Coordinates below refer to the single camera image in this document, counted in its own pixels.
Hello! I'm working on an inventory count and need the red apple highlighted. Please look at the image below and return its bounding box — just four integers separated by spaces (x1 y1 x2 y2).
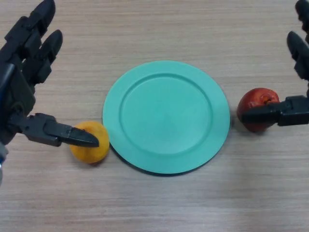
236 87 281 132

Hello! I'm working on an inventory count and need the yellow pear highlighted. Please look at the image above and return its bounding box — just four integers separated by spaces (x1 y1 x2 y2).
69 120 111 164

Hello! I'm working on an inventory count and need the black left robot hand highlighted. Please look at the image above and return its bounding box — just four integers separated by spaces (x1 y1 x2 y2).
0 0 100 148

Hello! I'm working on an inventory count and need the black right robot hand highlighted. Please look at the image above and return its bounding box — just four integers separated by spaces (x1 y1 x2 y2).
241 0 309 128

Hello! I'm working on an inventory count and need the green round plate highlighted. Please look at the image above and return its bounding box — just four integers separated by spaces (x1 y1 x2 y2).
102 60 231 175

